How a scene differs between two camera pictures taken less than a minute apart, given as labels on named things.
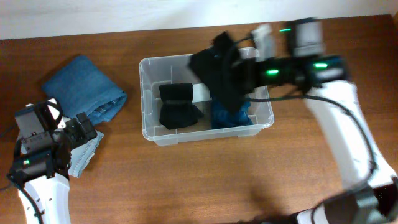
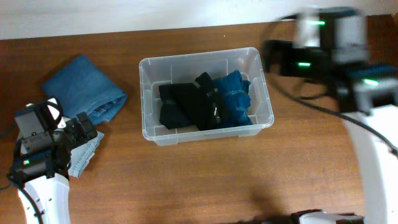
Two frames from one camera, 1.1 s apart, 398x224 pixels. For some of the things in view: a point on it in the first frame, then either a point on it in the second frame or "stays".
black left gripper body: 68,134 stays
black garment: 177,109 stays
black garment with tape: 220,69 → 209,109
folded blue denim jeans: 81,88 stays
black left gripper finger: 87,129 stays
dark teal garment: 221,118 → 232,91
